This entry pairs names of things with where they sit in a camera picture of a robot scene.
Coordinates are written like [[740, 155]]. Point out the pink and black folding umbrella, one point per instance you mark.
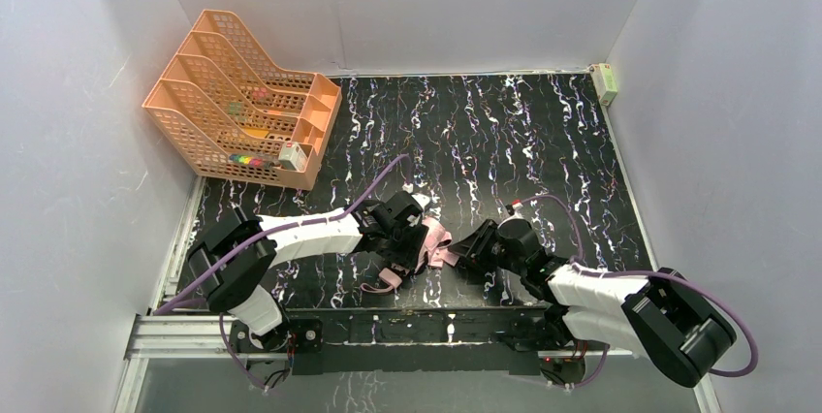
[[428, 247]]

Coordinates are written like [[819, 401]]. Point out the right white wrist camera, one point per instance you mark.
[[514, 210]]

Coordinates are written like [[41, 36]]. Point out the small white red box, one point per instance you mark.
[[292, 157]]

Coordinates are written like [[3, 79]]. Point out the orange plastic file organizer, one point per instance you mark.
[[222, 94]]

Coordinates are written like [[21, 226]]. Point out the colourful marker set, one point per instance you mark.
[[251, 161]]

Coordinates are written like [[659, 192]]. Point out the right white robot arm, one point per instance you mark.
[[655, 317]]

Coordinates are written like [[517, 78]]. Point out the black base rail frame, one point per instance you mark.
[[511, 339]]

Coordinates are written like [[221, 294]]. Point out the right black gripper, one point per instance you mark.
[[481, 250]]

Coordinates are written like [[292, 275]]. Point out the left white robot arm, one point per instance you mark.
[[236, 287]]

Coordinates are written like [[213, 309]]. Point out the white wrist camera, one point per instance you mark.
[[423, 200], [514, 210]]

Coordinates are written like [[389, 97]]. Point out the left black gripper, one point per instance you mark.
[[406, 240]]

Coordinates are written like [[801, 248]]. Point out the white green wall socket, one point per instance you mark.
[[605, 83]]

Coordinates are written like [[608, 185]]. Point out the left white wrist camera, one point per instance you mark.
[[423, 200]]

